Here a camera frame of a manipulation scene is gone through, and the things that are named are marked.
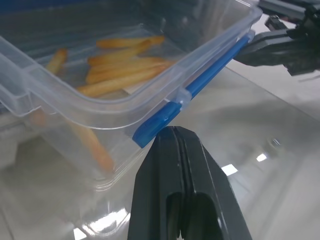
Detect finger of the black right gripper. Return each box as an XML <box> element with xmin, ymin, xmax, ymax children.
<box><xmin>258</xmin><ymin>0</ymin><xmax>310</xmax><ymax>20</ymax></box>
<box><xmin>234</xmin><ymin>31</ymin><xmax>296</xmax><ymax>68</ymax></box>

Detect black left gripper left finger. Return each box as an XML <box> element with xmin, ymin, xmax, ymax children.
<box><xmin>127</xmin><ymin>126</ymin><xmax>186</xmax><ymax>240</ymax></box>

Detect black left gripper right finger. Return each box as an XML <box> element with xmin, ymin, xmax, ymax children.
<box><xmin>167</xmin><ymin>126</ymin><xmax>252</xmax><ymax>240</ymax></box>

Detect clear food container blue latches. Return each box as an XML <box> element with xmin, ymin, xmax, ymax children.
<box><xmin>0</xmin><ymin>0</ymin><xmax>263</xmax><ymax>192</ymax></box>

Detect golden french fry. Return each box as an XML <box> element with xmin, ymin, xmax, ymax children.
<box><xmin>86</xmin><ymin>65</ymin><xmax>166</xmax><ymax>85</ymax></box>
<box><xmin>87</xmin><ymin>41</ymin><xmax>152</xmax><ymax>66</ymax></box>
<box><xmin>91</xmin><ymin>56</ymin><xmax>176</xmax><ymax>76</ymax></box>
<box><xmin>76</xmin><ymin>74</ymin><xmax>151</xmax><ymax>98</ymax></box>
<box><xmin>44</xmin><ymin>47</ymin><xmax>69</xmax><ymax>75</ymax></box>
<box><xmin>69</xmin><ymin>122</ymin><xmax>116</xmax><ymax>173</ymax></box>
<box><xmin>96</xmin><ymin>34</ymin><xmax>166</xmax><ymax>50</ymax></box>

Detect black cable connector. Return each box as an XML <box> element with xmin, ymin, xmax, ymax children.
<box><xmin>264</xmin><ymin>14</ymin><xmax>288</xmax><ymax>32</ymax></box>

